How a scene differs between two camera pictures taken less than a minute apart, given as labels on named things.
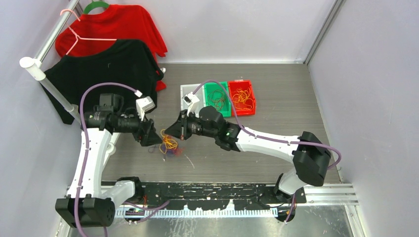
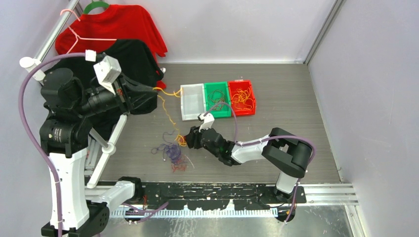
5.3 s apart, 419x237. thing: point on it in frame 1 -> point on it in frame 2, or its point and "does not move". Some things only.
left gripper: [146, 133] -> [131, 94]
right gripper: [180, 129] -> [193, 134]
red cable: [217, 99] does not move
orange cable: [241, 99] does not move
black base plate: [212, 196] does not move
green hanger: [94, 5] does not move
